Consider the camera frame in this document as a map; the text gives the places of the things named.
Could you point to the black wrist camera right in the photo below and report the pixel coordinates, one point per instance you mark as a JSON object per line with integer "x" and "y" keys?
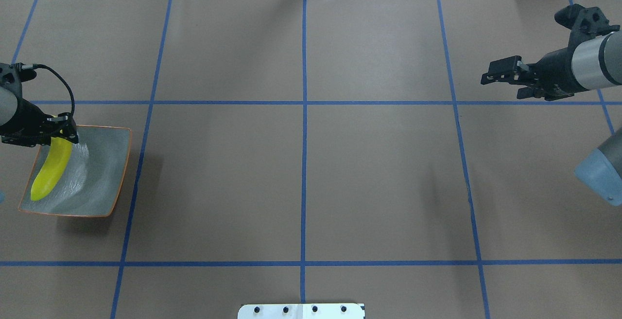
{"x": 584, "y": 23}

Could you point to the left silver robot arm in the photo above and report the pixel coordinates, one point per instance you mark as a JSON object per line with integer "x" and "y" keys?
{"x": 8, "y": 105}

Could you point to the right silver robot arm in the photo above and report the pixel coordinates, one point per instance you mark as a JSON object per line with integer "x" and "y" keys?
{"x": 592, "y": 65}

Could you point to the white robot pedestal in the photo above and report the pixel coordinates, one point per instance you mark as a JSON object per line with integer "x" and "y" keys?
{"x": 302, "y": 311}

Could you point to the grey square plate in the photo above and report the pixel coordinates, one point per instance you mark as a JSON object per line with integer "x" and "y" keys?
{"x": 92, "y": 181}

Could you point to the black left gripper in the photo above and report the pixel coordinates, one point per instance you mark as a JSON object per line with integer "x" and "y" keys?
{"x": 25, "y": 118}

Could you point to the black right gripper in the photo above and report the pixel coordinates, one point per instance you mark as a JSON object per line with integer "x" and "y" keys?
{"x": 555, "y": 72}

